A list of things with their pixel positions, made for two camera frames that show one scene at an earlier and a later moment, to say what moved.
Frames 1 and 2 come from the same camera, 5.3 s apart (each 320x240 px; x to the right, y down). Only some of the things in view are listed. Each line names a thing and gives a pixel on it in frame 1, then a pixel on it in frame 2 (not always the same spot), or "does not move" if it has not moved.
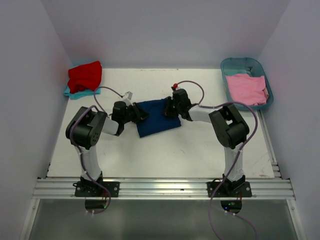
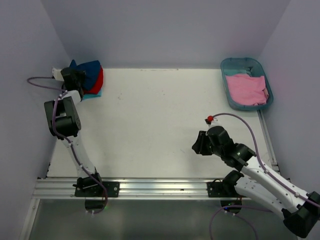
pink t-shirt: (245, 89) does not move
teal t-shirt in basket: (245, 71) does not move
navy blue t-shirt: (156, 122) to (91, 68)
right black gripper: (168, 112) to (199, 146)
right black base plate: (230, 189) does not move
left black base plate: (91, 189) does not move
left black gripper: (139, 111) to (82, 74)
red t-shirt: (87, 76) to (98, 83)
